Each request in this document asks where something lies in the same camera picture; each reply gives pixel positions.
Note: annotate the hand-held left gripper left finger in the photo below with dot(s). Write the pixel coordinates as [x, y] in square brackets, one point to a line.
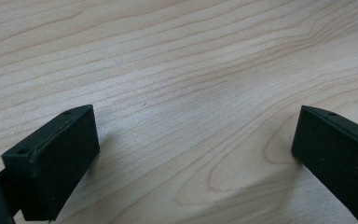
[56, 161]

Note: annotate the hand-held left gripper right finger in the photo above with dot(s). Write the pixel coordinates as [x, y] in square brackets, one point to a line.
[338, 161]

